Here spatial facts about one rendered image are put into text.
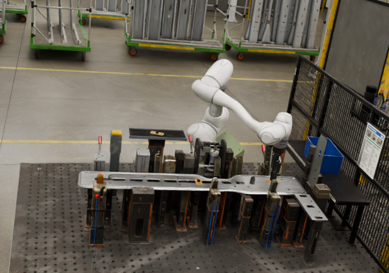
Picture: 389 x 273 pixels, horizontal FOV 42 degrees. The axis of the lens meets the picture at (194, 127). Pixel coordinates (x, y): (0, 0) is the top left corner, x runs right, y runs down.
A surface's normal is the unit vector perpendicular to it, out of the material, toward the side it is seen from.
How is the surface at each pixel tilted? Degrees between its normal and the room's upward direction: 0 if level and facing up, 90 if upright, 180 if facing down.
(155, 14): 86
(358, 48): 91
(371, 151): 90
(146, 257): 0
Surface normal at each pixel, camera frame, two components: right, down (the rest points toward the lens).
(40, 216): 0.12, -0.92
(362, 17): -0.96, -0.04
